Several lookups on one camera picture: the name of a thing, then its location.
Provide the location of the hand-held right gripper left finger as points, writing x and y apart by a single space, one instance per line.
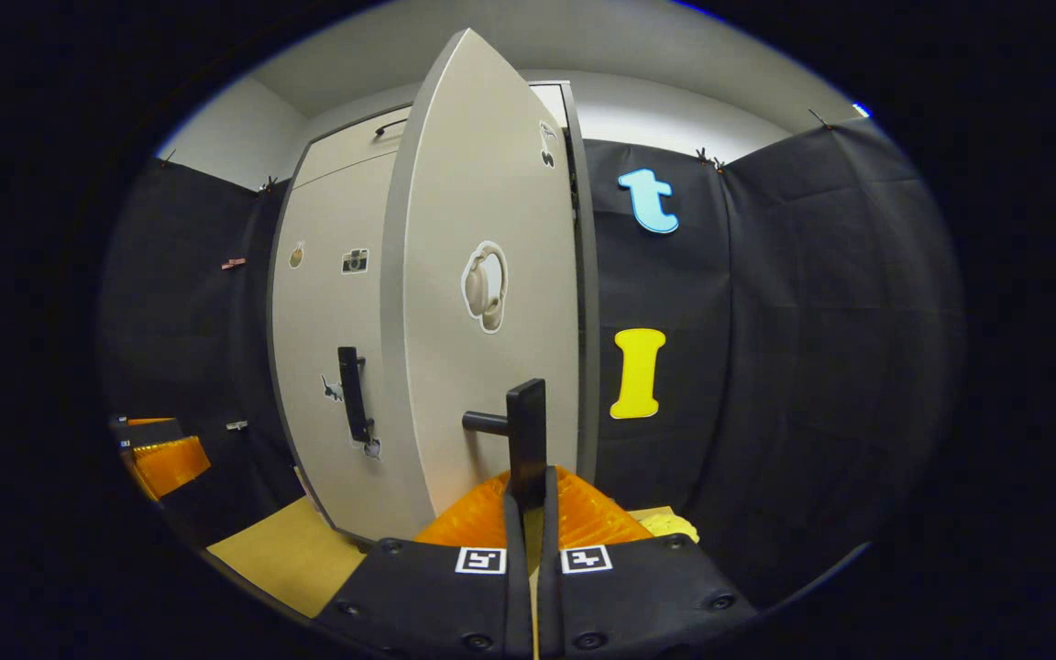
517 596

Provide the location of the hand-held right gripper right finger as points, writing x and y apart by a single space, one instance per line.
548 596

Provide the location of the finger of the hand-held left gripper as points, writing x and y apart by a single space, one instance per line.
170 463
157 433

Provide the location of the camera sticker shoe cabinet door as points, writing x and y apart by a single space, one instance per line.
317 321

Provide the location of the grey double-door shoe cabinet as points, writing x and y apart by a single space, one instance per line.
589 321

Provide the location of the headphone sticker shoe cabinet door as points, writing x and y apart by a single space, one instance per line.
455 183

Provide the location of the beige cabinet drawer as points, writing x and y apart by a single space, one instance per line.
345 151

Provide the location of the yellow sponge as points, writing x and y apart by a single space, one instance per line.
670 524

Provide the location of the black cloth clip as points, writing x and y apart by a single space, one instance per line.
166 158
821 119
704 156
267 185

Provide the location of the black backdrop cloth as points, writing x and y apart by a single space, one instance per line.
812 367

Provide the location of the small ceiling light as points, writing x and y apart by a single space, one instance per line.
862 111

